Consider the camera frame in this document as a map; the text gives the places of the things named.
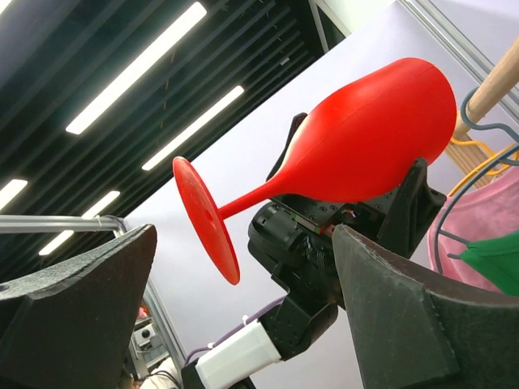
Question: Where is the aluminium corner profile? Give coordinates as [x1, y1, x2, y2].
[0, 215, 127, 234]

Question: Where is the red wine glass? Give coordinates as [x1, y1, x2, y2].
[172, 58, 457, 284]

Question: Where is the pink shirt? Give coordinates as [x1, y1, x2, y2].
[427, 167, 518, 293]

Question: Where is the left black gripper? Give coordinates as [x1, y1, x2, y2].
[247, 111, 448, 284]

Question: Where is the green shirt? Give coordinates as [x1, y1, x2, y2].
[448, 231, 518, 297]

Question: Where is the yellow clothes hanger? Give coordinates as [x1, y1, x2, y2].
[445, 135, 519, 198]

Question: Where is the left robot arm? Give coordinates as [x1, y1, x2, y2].
[181, 158, 445, 388]

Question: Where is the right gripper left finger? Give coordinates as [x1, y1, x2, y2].
[1, 224, 157, 388]

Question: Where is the wooden hanger rod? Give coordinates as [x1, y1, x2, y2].
[451, 38, 518, 145]

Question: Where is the grey clothes hanger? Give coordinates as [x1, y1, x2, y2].
[433, 86, 519, 276]

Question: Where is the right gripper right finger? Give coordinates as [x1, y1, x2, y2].
[332, 225, 518, 388]

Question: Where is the ceiling light strip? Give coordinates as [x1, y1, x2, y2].
[38, 190, 121, 257]
[66, 2, 208, 135]
[141, 85, 244, 171]
[0, 179, 28, 209]

